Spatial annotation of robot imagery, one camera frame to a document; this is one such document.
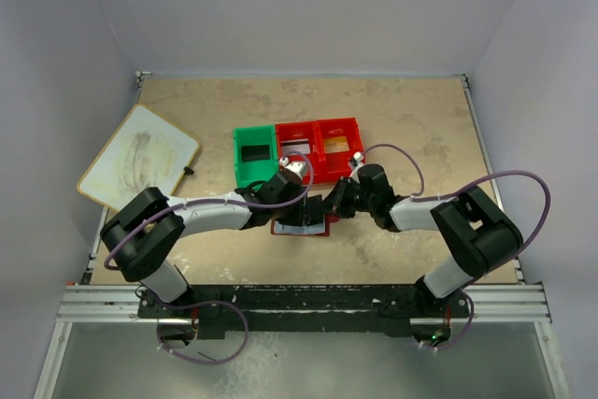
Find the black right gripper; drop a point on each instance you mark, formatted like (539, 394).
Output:
(334, 204)

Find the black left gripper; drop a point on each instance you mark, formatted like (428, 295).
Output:
(301, 216)

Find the red leather card holder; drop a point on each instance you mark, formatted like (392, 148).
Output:
(321, 229)

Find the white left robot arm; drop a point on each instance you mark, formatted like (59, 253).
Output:
(140, 237)

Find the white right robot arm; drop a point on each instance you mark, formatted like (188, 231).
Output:
(479, 235)

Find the orange card in red bin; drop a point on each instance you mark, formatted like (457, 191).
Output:
(335, 144)

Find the white card with black stripe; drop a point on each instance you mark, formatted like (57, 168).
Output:
(294, 146)

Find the black card in green bin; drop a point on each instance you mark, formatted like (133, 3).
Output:
(254, 153)

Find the outer red plastic bin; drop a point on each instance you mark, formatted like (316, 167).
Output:
(337, 165)

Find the red plastic bin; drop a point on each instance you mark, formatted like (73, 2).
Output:
(304, 137)
(337, 165)

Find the middle red plastic bin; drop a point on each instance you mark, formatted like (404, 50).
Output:
(304, 137)

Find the green plastic bin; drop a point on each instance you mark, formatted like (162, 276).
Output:
(246, 173)

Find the black whiteboard clip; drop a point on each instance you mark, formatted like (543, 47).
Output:
(188, 171)

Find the yellow-framed whiteboard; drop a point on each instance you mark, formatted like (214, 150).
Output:
(145, 151)

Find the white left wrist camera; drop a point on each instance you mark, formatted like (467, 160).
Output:
(299, 168)

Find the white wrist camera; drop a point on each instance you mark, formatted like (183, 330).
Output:
(299, 168)
(356, 159)

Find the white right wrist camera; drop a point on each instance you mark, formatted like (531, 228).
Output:
(356, 159)

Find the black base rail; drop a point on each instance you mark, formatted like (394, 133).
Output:
(395, 310)

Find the aluminium table frame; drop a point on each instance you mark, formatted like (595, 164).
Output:
(504, 347)

